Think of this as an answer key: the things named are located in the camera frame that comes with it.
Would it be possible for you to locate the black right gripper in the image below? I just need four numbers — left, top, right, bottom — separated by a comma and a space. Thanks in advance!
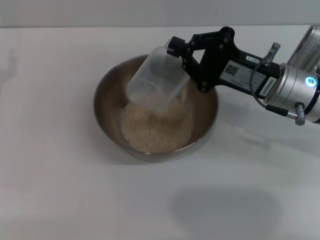
166, 26, 283, 99

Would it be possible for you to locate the white uncooked rice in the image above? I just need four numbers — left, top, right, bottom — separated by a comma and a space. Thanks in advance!
120, 96, 195, 153

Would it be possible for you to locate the clear plastic measuring cup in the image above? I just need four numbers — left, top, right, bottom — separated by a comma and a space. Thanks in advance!
126, 45, 191, 116

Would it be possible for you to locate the stainless steel mixing bowl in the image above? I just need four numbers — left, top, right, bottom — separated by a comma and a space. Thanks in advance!
92, 54, 220, 163

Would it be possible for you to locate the right arm wrist cable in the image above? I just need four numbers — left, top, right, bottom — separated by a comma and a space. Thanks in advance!
249, 42, 306, 126

